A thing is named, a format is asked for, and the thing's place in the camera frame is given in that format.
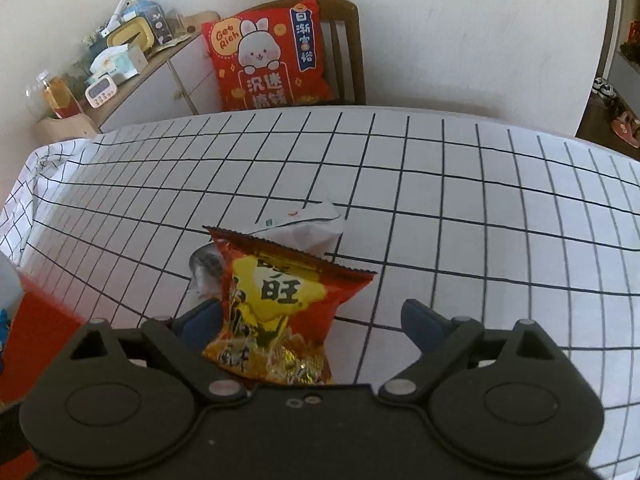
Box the blue white carton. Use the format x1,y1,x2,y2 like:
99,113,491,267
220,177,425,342
129,0,174,44

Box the red yellow snack bag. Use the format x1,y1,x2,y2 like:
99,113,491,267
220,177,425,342
201,225,379,386

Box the orange drink bottle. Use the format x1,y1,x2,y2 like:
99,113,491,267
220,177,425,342
37,70,84,120

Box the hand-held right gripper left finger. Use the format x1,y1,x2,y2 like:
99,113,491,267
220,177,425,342
65,298,251,404

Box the pink slippers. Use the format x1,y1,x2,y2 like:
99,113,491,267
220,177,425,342
612,109,640,149

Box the white kitchen timer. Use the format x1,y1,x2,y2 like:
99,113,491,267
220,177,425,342
84,73,119,107

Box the green yellow tissue box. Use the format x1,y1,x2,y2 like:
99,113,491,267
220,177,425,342
107,14,154,54

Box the red cardboard box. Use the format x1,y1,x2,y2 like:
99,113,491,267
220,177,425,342
0,254,89,412

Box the white snack packet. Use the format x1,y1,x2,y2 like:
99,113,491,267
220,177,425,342
244,201,346,257

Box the wooden side cabinet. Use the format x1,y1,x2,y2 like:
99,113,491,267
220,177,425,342
34,12,224,136

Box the white checked tablecloth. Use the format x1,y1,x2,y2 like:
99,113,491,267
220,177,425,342
0,104,640,480

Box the tissue pack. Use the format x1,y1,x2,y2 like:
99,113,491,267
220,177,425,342
89,43,146,86

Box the wooden chair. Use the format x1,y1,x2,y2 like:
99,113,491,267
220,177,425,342
290,0,367,107

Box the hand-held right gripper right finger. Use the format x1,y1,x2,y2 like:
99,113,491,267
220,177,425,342
380,298,567,404

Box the red rabbit cushion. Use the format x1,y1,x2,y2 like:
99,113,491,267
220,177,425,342
201,0,335,112

